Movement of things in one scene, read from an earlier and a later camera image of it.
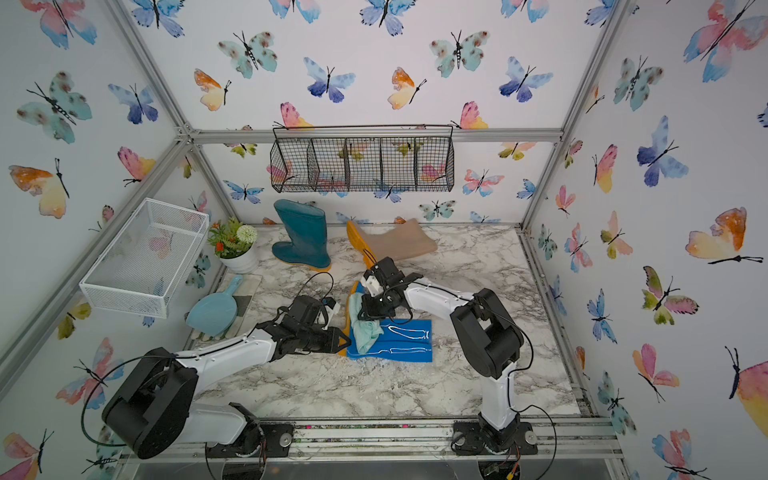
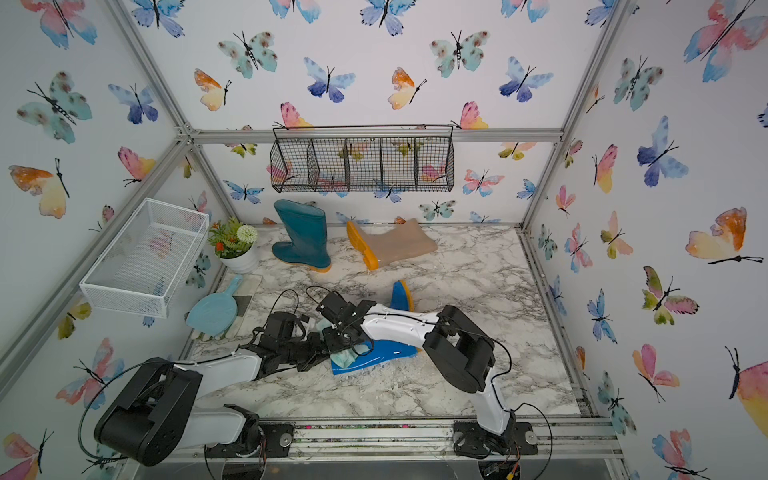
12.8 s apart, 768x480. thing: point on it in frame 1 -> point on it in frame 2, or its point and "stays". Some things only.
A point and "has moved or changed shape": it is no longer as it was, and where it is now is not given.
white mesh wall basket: (141, 268) stays
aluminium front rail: (596, 440) stays
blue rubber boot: (408, 340) has moved or changed shape
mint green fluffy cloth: (367, 330) has moved or changed shape
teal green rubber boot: (307, 227) stays
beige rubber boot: (405, 238) stays
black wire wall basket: (362, 158) stays
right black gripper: (367, 312) -> (330, 345)
